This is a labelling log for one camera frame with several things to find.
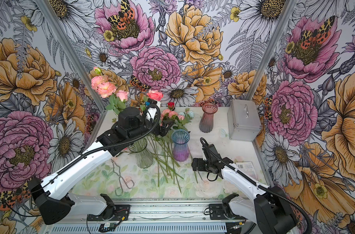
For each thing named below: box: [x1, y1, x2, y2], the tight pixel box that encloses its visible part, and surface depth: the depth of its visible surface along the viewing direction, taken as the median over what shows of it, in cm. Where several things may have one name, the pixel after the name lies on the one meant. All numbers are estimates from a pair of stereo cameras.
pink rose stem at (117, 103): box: [105, 89, 129, 115], surface depth 69 cm
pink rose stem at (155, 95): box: [146, 89, 164, 102], surface depth 70 cm
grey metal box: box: [227, 98, 263, 142], surface depth 99 cm
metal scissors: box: [110, 158, 135, 197], surface depth 86 cm
